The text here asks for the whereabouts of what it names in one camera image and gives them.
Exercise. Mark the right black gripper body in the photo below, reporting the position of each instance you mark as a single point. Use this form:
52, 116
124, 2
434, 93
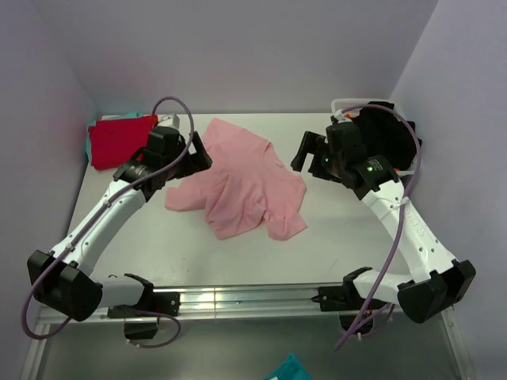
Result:
337, 161

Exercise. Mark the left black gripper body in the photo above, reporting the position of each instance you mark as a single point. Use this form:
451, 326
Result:
178, 170

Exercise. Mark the pink t-shirt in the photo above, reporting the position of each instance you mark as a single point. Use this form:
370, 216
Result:
247, 185

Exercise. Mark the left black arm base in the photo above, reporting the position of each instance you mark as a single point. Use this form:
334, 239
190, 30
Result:
158, 305

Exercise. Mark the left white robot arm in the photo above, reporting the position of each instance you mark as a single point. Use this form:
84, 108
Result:
61, 278

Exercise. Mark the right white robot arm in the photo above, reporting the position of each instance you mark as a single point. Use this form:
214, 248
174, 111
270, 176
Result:
436, 279

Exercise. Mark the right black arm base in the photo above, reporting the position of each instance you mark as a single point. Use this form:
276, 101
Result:
342, 299

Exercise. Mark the white plastic laundry basket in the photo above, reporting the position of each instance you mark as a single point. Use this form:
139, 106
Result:
353, 104

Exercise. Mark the red folded t-shirt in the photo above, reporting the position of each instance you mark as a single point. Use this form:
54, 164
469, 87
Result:
113, 142

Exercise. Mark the teal folded t-shirt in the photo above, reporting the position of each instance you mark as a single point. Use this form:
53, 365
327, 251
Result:
88, 144

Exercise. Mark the teal cloth on floor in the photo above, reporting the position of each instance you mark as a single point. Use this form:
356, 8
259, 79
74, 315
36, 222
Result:
290, 369

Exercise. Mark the aluminium mounting rail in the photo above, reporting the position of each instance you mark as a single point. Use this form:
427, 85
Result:
254, 301

